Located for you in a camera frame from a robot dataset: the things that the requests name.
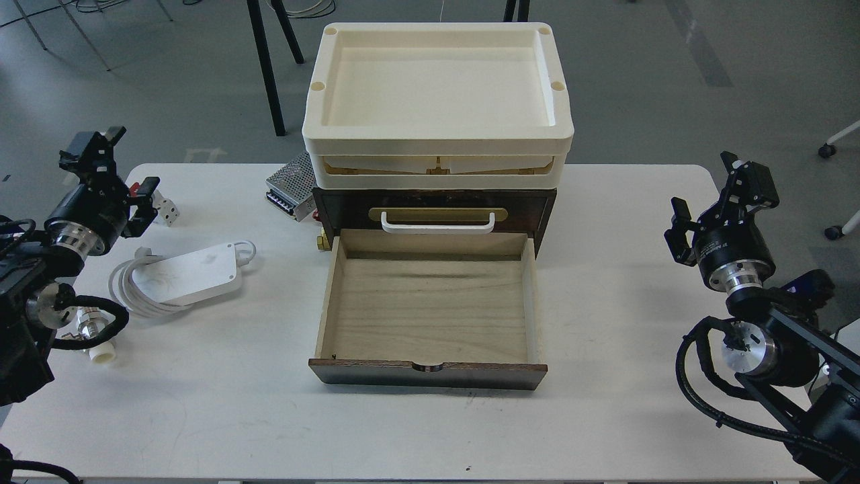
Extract white chair base with casters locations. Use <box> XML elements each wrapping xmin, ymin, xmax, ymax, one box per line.
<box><xmin>818</xmin><ymin>120</ymin><xmax>860</xmax><ymax>241</ymax></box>

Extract cream plastic tray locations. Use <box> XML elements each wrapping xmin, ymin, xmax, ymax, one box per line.
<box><xmin>303</xmin><ymin>22</ymin><xmax>574</xmax><ymax>190</ymax></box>

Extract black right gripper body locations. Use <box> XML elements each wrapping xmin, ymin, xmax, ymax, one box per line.
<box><xmin>692</xmin><ymin>160</ymin><xmax>779</xmax><ymax>293</ymax></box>

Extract open wooden drawer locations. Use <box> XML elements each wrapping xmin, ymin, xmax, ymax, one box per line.
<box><xmin>309</xmin><ymin>229</ymin><xmax>549</xmax><ymax>391</ymax></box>

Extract black table leg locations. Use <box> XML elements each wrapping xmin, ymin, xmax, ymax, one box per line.
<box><xmin>503</xmin><ymin>0</ymin><xmax>531</xmax><ymax>22</ymax></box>
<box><xmin>246</xmin><ymin>1</ymin><xmax>305</xmax><ymax>137</ymax></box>

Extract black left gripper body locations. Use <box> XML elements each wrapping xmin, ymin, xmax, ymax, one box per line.
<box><xmin>45</xmin><ymin>132</ymin><xmax>142</xmax><ymax>257</ymax></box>

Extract metal mesh power supply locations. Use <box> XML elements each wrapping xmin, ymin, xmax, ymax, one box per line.
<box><xmin>266</xmin><ymin>151</ymin><xmax>317</xmax><ymax>223</ymax></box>

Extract metal valve white fitting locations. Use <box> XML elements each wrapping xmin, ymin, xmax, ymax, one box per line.
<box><xmin>61</xmin><ymin>307</ymin><xmax>116</xmax><ymax>365</ymax></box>

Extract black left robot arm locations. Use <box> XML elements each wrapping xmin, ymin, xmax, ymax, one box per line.
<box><xmin>1</xmin><ymin>126</ymin><xmax>159</xmax><ymax>405</ymax></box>

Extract white charger with cable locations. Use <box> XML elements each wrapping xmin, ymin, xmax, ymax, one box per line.
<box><xmin>108</xmin><ymin>240</ymin><xmax>256</xmax><ymax>319</ymax></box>

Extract white drawer handle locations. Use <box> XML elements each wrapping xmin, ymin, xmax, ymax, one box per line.
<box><xmin>380</xmin><ymin>211</ymin><xmax>497</xmax><ymax>234</ymax></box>

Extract brass fitting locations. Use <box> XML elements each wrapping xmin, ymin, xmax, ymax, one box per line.
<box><xmin>316</xmin><ymin>227</ymin><xmax>332</xmax><ymax>251</ymax></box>

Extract white red circuit breaker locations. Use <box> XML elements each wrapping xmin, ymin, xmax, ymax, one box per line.
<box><xmin>126</xmin><ymin>187</ymin><xmax>180</xmax><ymax>235</ymax></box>

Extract black table leg right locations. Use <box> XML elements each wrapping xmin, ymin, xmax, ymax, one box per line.
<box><xmin>503</xmin><ymin>0</ymin><xmax>531</xmax><ymax>22</ymax></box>

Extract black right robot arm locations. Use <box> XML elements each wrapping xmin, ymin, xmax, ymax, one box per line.
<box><xmin>664</xmin><ymin>151</ymin><xmax>859</xmax><ymax>483</ymax></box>

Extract grey chair legs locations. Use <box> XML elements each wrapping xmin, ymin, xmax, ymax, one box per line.
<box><xmin>2</xmin><ymin>1</ymin><xmax>178</xmax><ymax>73</ymax></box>

